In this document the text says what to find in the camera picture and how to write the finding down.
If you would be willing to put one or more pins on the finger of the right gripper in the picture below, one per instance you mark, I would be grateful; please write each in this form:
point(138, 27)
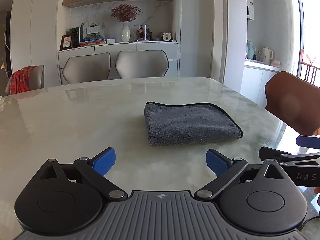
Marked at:
point(270, 153)
point(308, 142)

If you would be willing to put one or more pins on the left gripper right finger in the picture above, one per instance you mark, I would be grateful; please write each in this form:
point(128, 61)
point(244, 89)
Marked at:
point(228, 174)

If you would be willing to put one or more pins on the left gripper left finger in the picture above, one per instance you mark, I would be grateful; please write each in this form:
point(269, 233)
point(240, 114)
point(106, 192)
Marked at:
point(93, 173)

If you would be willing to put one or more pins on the blue and grey towel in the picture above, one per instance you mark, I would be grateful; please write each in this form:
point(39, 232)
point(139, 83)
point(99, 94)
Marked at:
point(196, 123)

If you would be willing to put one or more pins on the brown leather chair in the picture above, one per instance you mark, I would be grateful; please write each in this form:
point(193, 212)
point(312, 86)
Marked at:
point(294, 101)

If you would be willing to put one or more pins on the white kitchen counter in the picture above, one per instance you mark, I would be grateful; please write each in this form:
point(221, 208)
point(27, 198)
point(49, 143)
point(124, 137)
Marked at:
point(255, 76)

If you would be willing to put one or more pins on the white electric kettle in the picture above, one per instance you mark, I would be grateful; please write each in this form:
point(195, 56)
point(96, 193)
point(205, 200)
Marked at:
point(267, 55)

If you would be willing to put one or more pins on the grey chair left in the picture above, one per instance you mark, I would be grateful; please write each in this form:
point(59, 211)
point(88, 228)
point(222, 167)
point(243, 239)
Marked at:
point(87, 68)

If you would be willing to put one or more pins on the grey chair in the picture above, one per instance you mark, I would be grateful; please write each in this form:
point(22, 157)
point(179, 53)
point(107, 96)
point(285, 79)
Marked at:
point(141, 63)
point(87, 68)

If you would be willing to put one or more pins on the teal kettle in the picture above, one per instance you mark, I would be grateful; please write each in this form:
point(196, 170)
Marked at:
point(250, 49)

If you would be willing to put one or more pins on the chair with red cloth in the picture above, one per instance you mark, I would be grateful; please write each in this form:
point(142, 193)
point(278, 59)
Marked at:
point(26, 79)

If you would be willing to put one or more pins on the grey chair right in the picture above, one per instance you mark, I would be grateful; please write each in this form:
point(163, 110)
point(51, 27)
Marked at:
point(141, 63)

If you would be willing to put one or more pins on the stack of books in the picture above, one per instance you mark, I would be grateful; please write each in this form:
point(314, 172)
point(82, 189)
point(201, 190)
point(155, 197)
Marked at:
point(92, 42)

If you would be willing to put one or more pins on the framed picture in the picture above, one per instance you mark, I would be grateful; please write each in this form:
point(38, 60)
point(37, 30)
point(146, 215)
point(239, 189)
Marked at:
point(66, 42)

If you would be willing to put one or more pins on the clear glass display case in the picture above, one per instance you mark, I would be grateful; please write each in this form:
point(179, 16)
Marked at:
point(141, 32)

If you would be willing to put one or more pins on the small alarm clock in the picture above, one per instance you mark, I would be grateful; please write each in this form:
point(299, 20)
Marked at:
point(166, 37)

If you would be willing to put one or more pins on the white vase with flowers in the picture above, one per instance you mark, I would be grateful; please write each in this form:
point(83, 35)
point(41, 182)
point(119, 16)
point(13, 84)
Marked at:
point(125, 14)

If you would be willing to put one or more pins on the white wall box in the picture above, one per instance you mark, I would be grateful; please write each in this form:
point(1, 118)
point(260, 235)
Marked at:
point(250, 10)

